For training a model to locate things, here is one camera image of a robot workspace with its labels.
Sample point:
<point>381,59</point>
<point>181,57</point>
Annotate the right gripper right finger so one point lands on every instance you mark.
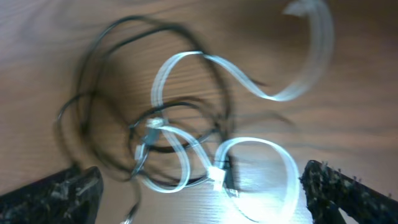
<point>328,191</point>

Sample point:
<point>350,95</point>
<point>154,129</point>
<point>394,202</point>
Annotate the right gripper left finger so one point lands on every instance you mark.
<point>69,196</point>

